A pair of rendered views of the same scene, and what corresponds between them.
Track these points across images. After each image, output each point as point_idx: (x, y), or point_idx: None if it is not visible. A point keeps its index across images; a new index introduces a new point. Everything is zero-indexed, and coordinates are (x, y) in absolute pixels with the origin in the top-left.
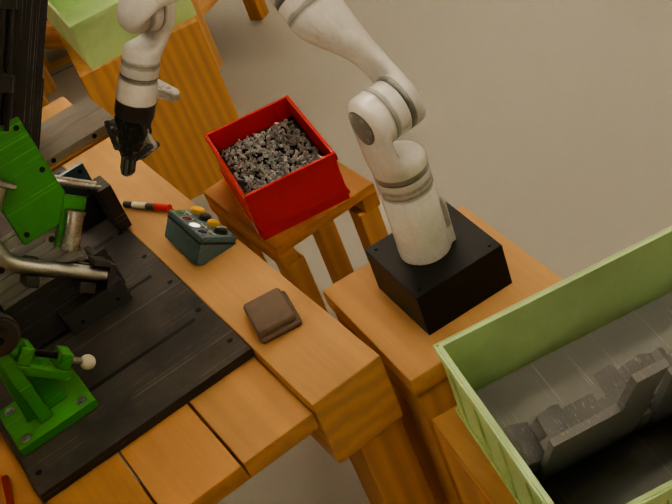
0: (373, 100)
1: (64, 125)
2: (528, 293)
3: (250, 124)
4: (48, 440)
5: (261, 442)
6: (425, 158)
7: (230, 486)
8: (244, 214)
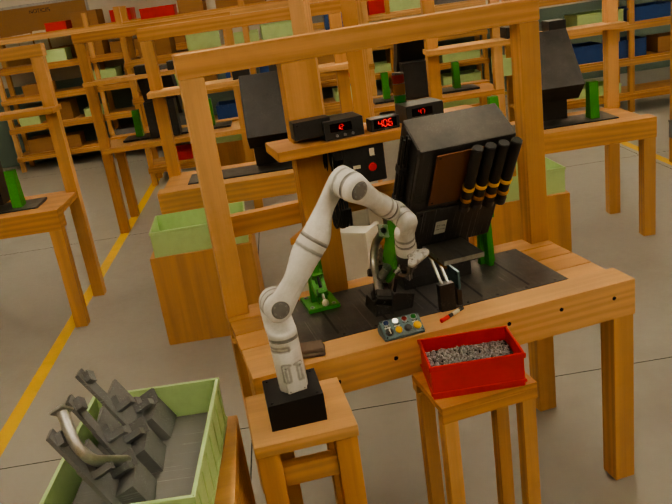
0: (265, 290)
1: (457, 249)
2: (259, 435)
3: (513, 345)
4: (303, 305)
5: (247, 354)
6: (273, 338)
7: (240, 351)
8: None
